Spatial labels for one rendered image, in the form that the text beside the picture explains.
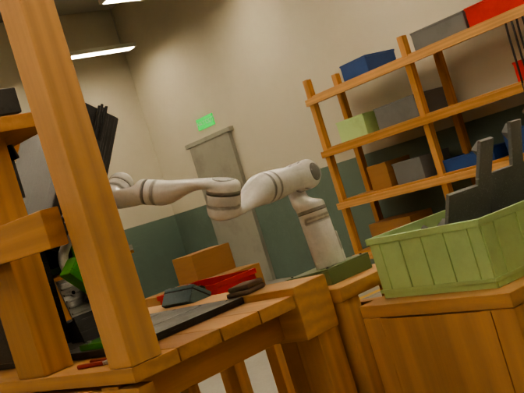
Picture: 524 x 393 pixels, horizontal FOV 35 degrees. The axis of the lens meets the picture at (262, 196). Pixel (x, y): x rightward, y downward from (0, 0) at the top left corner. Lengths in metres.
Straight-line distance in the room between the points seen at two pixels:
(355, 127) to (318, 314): 6.49
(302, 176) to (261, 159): 8.50
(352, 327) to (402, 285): 0.21
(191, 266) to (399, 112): 2.86
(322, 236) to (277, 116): 8.06
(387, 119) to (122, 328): 6.72
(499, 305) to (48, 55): 1.16
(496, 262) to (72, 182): 1.00
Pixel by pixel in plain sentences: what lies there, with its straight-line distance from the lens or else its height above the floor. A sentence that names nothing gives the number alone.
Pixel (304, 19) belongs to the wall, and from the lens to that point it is 9.90.
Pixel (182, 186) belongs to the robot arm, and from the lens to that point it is 2.22.
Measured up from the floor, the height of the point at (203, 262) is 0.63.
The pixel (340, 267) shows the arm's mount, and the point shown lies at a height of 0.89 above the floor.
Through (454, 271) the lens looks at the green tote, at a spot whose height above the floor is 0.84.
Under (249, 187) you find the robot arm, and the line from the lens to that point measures 2.31.
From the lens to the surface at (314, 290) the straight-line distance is 2.32.
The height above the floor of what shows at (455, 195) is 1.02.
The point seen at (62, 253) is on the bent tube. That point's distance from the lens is 2.55.
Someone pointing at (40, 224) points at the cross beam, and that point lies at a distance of 1.96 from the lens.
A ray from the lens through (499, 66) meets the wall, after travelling 8.17.
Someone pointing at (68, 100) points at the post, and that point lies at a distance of 1.94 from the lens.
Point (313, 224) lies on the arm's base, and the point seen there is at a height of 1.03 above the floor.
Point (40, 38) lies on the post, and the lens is 1.96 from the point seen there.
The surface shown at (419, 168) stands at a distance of 8.21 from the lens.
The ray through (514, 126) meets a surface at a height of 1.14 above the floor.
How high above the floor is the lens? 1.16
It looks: level
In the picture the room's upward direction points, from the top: 17 degrees counter-clockwise
